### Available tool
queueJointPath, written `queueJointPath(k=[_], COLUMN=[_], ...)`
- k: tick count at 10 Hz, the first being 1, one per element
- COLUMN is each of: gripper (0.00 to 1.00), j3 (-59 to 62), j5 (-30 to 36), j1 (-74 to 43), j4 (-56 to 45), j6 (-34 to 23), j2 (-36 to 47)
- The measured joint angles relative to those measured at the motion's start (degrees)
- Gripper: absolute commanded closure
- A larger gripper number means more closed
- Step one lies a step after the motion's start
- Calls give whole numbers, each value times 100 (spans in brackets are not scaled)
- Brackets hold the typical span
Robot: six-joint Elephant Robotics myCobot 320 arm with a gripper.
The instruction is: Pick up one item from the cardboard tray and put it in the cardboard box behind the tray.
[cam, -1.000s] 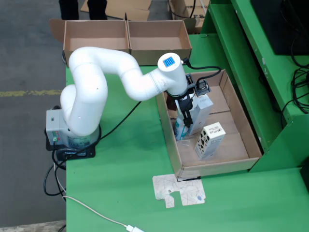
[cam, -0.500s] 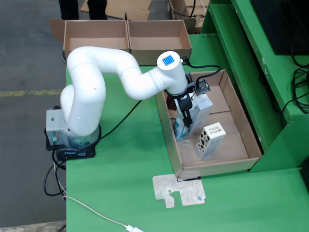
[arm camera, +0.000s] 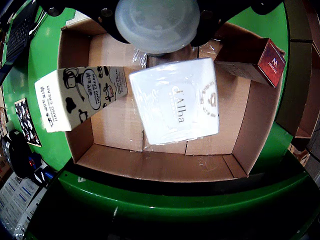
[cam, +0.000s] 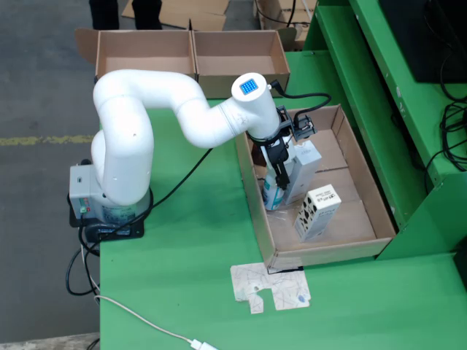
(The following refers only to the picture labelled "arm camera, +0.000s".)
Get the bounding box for black round device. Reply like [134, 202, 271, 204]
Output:
[1, 129, 33, 178]

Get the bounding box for printed paper sheet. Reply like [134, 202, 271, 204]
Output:
[0, 172, 38, 226]
[13, 187, 48, 238]

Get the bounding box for dark red carton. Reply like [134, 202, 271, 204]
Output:
[214, 37, 287, 88]

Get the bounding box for green metal shelf unit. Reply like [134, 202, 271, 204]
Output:
[24, 149, 320, 240]

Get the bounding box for white bottle with teal label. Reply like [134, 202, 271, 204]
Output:
[114, 0, 201, 55]

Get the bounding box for tall white carton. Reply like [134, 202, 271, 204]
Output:
[128, 57, 220, 146]

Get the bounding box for black card with white pattern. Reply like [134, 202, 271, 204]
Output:
[14, 97, 42, 148]

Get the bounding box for cow print hand cream box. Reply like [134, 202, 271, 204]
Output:
[34, 65, 130, 133]

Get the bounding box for black laptop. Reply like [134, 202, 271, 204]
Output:
[4, 2, 38, 66]

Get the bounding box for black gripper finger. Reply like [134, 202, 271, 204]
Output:
[34, 0, 131, 45]
[190, 0, 285, 47]

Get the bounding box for shallow cardboard tray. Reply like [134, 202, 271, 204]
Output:
[57, 17, 287, 182]

